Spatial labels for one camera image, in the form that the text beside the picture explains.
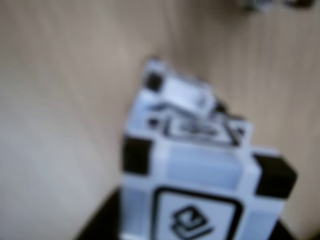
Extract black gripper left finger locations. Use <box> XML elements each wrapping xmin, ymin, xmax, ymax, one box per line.
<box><xmin>74</xmin><ymin>187</ymin><xmax>124</xmax><ymax>240</ymax></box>

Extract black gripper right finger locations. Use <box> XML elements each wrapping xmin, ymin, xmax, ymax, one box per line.
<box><xmin>277</xmin><ymin>219</ymin><xmax>305</xmax><ymax>240</ymax></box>

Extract white black cube stacked-sheets print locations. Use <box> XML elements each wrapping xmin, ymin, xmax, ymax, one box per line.
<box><xmin>119</xmin><ymin>136</ymin><xmax>299</xmax><ymax>240</ymax></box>

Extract white black cube blue lights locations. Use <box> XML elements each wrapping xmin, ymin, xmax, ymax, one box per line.
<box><xmin>124</xmin><ymin>56</ymin><xmax>254</xmax><ymax>151</ymax></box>

